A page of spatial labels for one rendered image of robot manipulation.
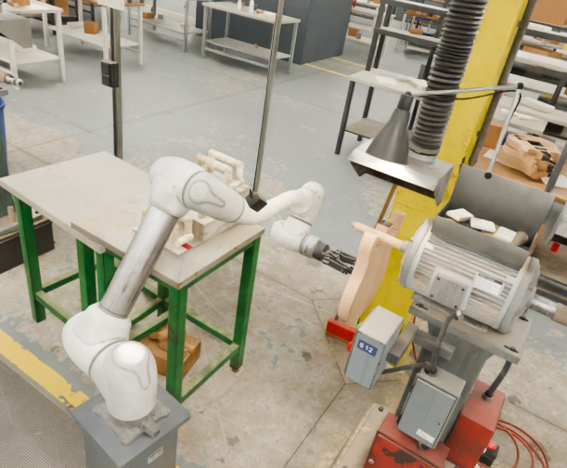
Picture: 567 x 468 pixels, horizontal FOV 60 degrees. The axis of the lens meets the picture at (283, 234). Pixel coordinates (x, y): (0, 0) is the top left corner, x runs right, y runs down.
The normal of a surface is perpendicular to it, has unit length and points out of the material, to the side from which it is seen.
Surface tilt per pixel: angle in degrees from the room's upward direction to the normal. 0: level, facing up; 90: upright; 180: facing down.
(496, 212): 90
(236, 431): 0
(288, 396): 0
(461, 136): 90
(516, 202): 90
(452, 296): 90
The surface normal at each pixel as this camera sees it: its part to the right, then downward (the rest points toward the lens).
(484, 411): 0.15, -0.84
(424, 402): -0.54, 0.37
